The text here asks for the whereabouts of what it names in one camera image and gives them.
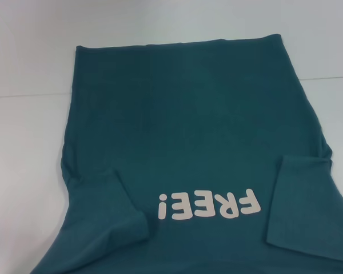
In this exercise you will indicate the teal FREE print t-shirt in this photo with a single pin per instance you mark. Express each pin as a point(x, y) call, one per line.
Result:
point(188, 128)

